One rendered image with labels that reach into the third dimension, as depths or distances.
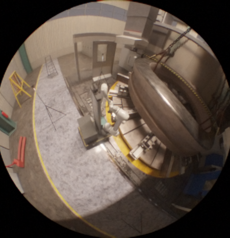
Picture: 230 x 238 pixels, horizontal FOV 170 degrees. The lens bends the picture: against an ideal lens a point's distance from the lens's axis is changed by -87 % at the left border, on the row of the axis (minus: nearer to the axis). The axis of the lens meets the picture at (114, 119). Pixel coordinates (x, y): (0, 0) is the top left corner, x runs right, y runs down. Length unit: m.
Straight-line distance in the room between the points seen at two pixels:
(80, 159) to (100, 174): 0.78
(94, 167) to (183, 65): 5.65
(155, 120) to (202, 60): 3.92
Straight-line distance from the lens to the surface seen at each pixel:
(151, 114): 2.03
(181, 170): 3.78
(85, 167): 2.60
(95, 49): 4.12
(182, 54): 4.73
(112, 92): 3.18
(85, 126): 1.88
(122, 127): 2.47
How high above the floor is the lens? 2.53
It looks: 60 degrees down
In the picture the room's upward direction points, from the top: 17 degrees clockwise
